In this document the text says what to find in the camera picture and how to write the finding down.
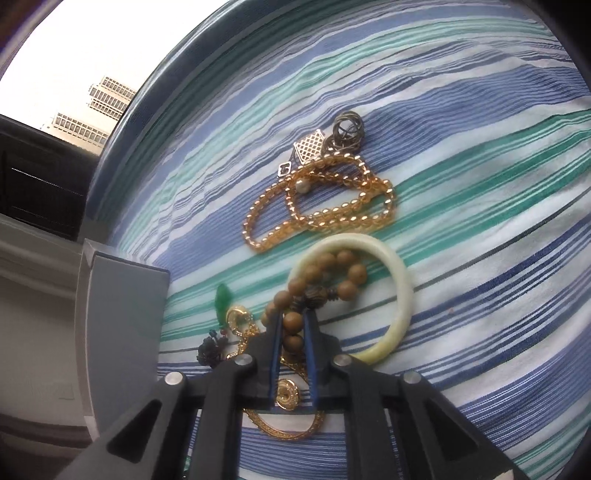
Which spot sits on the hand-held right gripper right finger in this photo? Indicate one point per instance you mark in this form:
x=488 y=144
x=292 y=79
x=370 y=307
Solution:
x=311 y=360

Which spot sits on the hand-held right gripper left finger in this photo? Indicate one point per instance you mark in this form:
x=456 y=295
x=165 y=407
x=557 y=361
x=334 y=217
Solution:
x=276 y=360

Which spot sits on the pale jade bangle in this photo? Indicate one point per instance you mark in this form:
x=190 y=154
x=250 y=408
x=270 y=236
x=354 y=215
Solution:
x=402 y=279

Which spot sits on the grey cardboard box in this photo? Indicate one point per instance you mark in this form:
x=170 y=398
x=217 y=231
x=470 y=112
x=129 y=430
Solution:
x=124 y=323

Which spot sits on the gold spiral brooch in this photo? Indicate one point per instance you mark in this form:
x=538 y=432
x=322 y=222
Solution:
x=287 y=394

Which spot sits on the dark bead charm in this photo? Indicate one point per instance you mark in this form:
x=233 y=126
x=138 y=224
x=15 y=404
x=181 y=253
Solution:
x=210 y=348

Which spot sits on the green jade pendant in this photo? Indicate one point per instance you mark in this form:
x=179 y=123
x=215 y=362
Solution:
x=223 y=300

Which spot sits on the small clover pendant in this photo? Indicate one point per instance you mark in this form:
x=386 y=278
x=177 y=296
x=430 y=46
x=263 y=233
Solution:
x=284 y=170

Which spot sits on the square lattice pendant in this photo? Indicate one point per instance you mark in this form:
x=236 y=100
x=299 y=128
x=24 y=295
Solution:
x=309 y=146

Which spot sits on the striped bedsheet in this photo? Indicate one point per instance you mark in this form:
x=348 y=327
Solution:
x=461 y=184

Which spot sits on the tall beige high-rise building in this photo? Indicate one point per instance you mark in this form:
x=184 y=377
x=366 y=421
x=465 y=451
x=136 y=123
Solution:
x=108 y=99

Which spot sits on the dark window frame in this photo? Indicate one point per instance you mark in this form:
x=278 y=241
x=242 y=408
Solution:
x=41 y=184

